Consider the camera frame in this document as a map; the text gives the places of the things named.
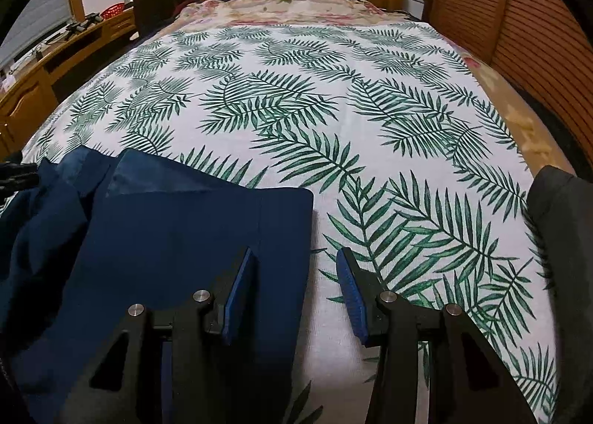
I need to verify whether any leaf print bed sheet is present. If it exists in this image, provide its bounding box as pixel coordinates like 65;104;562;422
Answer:
21;21;559;424

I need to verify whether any black chair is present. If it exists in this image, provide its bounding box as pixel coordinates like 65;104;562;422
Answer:
134;0;181;38

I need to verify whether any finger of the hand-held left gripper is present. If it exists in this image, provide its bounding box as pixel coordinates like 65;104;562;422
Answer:
0;162;40;192

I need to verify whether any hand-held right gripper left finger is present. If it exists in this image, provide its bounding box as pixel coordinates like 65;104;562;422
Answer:
56;247;255;424

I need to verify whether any floral blanket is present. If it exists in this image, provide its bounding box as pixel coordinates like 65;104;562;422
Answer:
173;0;573;175

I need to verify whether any navy blue suit jacket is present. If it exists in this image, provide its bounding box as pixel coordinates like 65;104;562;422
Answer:
0;146;315;424

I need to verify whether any dark grey cloth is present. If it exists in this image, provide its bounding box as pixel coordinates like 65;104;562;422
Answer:
528;165;593;424

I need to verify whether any wooden louvered wardrobe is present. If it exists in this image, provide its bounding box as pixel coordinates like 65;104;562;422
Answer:
424;0;593;165

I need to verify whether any grey window blind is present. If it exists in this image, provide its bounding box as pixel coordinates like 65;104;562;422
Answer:
0;0;75;68

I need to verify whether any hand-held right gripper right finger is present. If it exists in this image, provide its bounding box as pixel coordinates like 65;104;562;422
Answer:
336;247;540;424

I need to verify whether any wooden desk with cabinets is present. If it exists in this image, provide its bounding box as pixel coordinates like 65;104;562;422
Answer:
0;2;140;160

